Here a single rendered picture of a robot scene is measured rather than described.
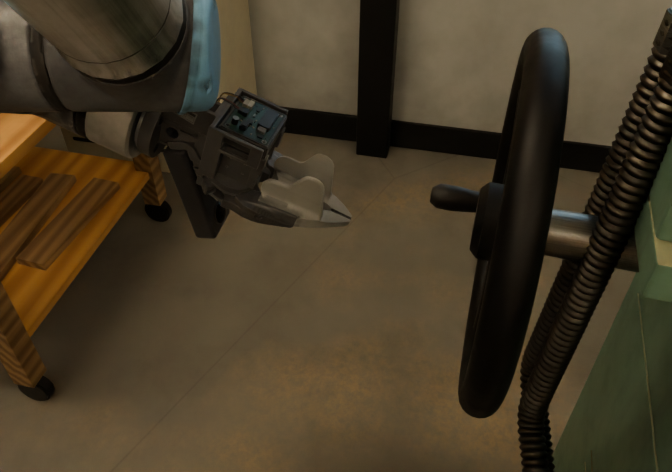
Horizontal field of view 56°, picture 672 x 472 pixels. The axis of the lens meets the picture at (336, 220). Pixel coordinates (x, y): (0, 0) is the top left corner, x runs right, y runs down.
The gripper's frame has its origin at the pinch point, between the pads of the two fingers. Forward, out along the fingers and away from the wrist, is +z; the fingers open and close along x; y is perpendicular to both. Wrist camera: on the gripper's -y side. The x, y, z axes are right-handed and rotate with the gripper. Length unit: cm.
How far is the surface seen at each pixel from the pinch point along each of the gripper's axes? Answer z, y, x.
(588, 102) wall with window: 54, -33, 119
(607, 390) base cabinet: 39.5, -12.2, 5.5
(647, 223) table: 17.1, 22.3, -11.3
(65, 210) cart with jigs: -53, -75, 43
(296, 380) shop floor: 10, -73, 26
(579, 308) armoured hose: 18.8, 12.4, -10.4
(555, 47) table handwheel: 6.7, 28.0, -7.0
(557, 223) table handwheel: 14.0, 17.0, -8.2
